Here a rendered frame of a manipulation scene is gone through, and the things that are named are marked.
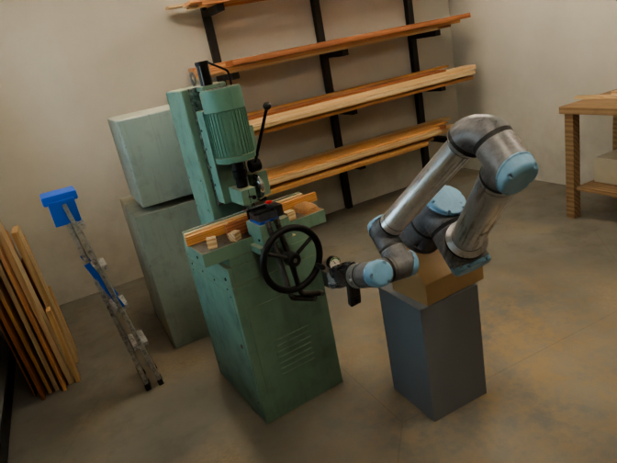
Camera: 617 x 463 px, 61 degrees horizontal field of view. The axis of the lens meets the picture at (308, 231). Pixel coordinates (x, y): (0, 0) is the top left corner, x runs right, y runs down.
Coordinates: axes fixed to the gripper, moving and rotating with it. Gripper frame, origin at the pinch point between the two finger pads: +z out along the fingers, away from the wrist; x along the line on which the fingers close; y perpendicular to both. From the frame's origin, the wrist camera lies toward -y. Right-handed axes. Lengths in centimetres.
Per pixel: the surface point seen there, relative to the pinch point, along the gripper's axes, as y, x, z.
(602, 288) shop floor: -70, -170, 18
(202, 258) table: 27, 38, 26
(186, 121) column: 87, 18, 42
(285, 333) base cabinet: -18.2, 10.3, 41.6
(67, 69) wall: 195, 28, 229
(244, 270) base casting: 16.3, 21.7, 29.2
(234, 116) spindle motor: 77, 7, 16
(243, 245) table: 26.2, 19.4, 25.5
